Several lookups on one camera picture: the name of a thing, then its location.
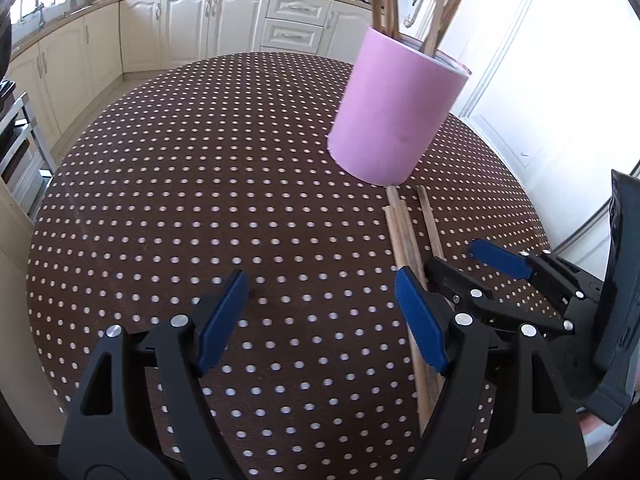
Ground lower kitchen cabinets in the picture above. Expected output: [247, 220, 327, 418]
[8, 0, 371, 148]

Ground kitchen faucet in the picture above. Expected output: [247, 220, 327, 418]
[36, 3, 46, 29]

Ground right hand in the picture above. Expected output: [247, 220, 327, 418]
[576, 411, 617, 454]

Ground pink cylindrical utensil holder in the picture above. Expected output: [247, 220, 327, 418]
[326, 28, 470, 186]

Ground white door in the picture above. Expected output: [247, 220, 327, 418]
[394, 0, 640, 281]

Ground metal shelf rack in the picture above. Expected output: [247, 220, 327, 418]
[0, 92, 58, 220]

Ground brown polka dot tablecloth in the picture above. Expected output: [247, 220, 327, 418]
[27, 50, 564, 478]

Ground black air fryer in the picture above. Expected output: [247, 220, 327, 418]
[0, 14, 12, 80]

